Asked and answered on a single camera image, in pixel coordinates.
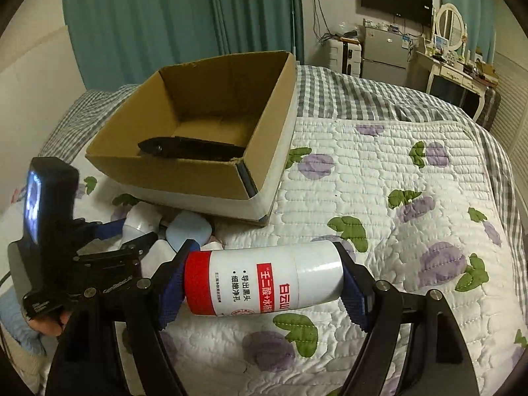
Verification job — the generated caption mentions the grey checked bedsheet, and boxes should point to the grey checked bedsheet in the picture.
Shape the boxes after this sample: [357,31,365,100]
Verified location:
[41,65,520,236]

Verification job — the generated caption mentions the white louvred door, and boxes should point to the white louvred door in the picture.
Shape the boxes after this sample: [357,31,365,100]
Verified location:
[491,49,528,166]

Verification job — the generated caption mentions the person's left hand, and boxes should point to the person's left hand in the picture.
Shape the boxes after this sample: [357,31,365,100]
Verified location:
[29,309,73,337]

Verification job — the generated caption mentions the wide teal curtain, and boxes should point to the wide teal curtain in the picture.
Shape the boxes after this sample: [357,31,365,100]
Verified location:
[62,0,304,91]

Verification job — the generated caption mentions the grey mini fridge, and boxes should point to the grey mini fridge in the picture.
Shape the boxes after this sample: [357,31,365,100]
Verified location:
[361,25,411,79]

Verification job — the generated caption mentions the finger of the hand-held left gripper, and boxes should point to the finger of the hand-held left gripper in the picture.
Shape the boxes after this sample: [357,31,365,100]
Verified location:
[72,233,159,277]
[74,218,126,243]

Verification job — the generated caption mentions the white plastic bottle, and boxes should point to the white plastic bottle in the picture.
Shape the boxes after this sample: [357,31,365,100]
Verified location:
[124,202,166,242]

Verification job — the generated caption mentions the black pliers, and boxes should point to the black pliers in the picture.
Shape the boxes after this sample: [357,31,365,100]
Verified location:
[137,135,246,161]

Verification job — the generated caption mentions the floral quilted blanket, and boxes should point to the floral quilted blanket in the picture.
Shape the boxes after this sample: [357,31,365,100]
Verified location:
[70,115,528,396]

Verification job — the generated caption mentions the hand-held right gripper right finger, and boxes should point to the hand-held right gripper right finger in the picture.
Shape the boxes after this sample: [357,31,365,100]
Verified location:
[332,241,481,396]

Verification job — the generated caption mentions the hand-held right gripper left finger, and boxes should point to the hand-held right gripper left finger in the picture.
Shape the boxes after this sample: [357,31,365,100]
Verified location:
[45,239,203,396]

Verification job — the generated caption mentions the cardboard box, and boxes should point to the cardboard box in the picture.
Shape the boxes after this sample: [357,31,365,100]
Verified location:
[84,50,298,227]

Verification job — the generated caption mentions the white red cylindrical container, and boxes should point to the white red cylindrical container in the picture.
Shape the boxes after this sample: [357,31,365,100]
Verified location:
[183,241,345,316]

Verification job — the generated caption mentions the light blue cloth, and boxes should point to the light blue cloth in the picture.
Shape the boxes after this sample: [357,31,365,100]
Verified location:
[0,289,46,355]

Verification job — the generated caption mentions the dark upholstered stool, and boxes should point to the dark upholstered stool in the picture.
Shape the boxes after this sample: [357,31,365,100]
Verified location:
[480,88,502,130]

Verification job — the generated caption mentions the white dressing table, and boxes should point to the white dressing table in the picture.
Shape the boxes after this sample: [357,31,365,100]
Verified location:
[414,49,500,122]

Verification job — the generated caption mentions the oval white mirror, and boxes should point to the oval white mirror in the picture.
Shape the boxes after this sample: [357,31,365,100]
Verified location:
[435,3,467,52]

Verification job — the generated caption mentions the white plastic item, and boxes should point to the white plastic item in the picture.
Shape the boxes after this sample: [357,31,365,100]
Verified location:
[146,239,179,265]

